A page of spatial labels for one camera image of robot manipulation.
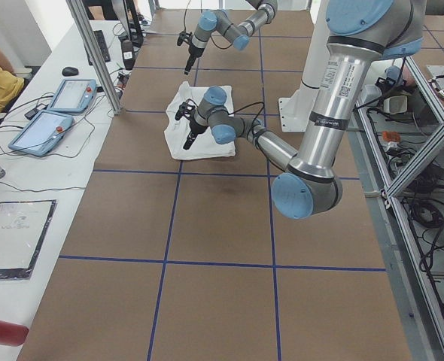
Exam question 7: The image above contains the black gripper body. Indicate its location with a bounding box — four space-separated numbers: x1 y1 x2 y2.
189 118 207 136
189 41 206 57

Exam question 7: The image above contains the white long-sleeve printed shirt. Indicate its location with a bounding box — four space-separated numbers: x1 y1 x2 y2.
164 81 236 160

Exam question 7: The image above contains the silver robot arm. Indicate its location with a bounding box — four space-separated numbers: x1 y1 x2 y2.
177 0 278 75
175 1 427 219

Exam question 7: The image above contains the black box with label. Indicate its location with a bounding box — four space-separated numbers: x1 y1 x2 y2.
120 38 135 70

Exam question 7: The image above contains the black keyboard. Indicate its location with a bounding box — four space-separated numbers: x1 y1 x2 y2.
93 30 111 62

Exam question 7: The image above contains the person in black shirt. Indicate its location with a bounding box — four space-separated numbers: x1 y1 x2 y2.
82 0 140 22

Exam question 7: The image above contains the upper blue teach pendant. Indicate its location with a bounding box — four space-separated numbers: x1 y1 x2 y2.
47 79 96 114

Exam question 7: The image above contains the blue teach pendant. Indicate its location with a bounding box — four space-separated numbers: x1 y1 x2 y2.
47 79 96 114
8 110 74 157

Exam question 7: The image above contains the black computer mouse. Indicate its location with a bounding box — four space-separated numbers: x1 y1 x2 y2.
62 66 79 77

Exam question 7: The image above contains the lower blue teach pendant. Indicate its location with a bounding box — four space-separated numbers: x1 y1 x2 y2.
8 110 74 157

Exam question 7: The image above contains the packaged shirt in plastic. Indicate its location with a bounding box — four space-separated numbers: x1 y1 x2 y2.
0 199 56 281

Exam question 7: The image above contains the red cylinder bottle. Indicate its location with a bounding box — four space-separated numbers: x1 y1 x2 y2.
0 320 29 347

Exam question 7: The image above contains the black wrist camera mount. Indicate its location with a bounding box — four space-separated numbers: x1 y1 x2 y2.
177 30 193 46

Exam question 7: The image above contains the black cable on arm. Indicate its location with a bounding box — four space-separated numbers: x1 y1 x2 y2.
225 101 266 129
182 0 238 50

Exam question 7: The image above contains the white central pedestal column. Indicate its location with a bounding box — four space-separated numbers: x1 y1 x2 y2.
278 0 330 132

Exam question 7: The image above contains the aluminium frame post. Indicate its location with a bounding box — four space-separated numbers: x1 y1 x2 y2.
65 0 122 115

